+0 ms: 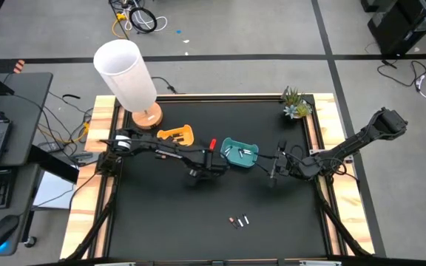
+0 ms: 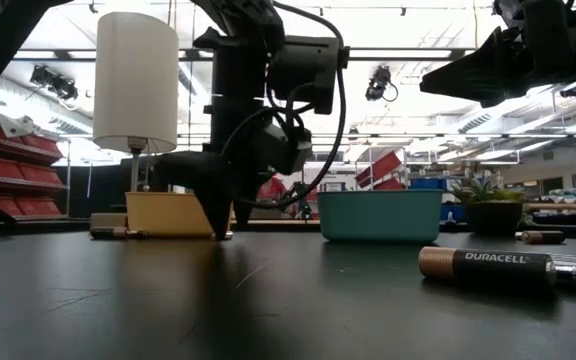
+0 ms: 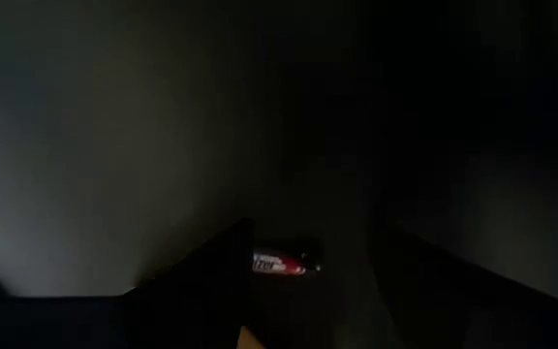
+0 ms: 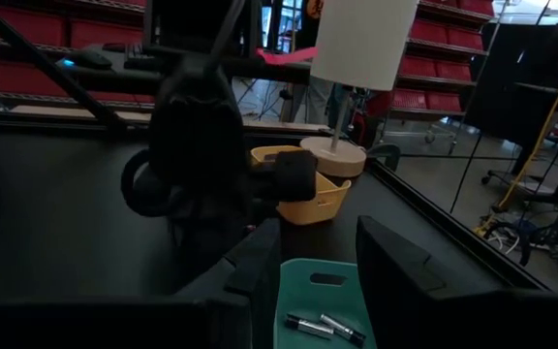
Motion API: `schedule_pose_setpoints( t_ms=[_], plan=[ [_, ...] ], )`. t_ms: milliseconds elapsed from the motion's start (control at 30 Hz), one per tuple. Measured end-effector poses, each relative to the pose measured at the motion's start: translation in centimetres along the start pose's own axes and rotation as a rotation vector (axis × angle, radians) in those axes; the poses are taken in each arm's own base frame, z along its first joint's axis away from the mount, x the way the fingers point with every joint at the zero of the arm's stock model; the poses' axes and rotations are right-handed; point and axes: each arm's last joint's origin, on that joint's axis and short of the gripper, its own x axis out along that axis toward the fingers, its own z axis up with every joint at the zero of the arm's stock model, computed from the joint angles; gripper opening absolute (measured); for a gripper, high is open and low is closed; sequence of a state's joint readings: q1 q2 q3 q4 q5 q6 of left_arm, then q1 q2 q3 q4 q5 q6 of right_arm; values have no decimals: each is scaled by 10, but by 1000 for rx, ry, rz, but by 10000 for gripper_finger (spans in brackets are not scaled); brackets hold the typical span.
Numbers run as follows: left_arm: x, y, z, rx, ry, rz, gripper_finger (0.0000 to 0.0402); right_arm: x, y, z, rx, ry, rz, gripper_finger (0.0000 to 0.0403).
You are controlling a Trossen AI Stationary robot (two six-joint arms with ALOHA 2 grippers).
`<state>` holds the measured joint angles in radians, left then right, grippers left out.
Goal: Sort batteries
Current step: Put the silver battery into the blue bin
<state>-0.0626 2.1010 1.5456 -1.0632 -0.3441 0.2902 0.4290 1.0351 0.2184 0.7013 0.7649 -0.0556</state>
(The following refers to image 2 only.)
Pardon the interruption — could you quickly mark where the potted succulent plant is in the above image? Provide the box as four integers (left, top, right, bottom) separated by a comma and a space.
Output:
448, 171, 533, 234

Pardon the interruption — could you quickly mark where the shelf with red bins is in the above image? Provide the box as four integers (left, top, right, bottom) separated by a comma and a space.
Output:
0, 107, 72, 222

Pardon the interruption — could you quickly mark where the teal plastic bin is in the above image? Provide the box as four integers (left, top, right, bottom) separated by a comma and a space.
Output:
316, 188, 444, 245

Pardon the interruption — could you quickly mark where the black ceiling spotlight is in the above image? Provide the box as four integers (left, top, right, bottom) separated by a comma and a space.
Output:
29, 64, 80, 102

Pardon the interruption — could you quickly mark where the black ceiling camera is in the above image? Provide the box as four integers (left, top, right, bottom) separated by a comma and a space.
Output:
364, 64, 400, 104

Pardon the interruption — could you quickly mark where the dark partition panel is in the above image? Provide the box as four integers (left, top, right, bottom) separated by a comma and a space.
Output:
67, 154, 169, 220

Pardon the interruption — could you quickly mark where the red tilted bin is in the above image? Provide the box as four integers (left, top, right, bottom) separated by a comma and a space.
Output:
354, 150, 403, 191

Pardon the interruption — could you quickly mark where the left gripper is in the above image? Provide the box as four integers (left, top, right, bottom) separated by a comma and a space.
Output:
153, 97, 269, 240

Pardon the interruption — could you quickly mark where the blue storage bin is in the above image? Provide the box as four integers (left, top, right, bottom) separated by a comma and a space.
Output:
407, 177, 449, 191
439, 198, 465, 222

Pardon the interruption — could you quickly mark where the yellow plastic bin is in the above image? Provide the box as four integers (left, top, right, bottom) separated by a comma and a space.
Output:
124, 192, 235, 239

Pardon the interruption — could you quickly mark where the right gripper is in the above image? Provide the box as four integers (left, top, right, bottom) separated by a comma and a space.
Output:
420, 0, 576, 109

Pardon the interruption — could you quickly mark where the wooden workbench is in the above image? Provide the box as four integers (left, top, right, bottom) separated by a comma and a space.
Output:
523, 201, 576, 227

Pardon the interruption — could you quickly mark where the white lamp with wooden base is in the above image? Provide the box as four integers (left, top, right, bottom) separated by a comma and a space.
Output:
89, 10, 181, 232

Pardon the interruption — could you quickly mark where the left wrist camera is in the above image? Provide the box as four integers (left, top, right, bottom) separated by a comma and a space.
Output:
260, 122, 314, 176

